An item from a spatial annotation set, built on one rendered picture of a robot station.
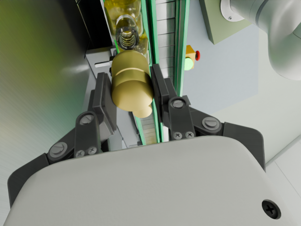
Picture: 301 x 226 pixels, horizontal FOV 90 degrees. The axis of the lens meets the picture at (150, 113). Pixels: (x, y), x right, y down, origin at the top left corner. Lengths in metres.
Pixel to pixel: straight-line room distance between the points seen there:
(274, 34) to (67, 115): 0.57
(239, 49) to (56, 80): 0.96
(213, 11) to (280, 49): 0.34
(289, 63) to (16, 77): 0.56
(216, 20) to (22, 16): 0.71
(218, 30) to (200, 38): 0.10
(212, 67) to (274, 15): 0.50
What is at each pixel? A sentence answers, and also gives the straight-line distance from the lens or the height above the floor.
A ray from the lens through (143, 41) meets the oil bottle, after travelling 0.28.
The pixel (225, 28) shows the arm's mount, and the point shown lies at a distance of 0.86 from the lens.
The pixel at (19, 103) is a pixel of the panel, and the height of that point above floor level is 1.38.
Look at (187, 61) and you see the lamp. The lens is 0.61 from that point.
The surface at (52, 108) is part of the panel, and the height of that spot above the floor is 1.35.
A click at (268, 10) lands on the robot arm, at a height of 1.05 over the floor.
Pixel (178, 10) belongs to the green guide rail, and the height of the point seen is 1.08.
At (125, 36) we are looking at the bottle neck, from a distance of 0.25.
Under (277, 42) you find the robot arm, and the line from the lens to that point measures 0.59.
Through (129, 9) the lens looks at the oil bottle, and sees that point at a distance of 0.26.
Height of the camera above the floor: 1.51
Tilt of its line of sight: 41 degrees down
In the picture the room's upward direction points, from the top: 169 degrees clockwise
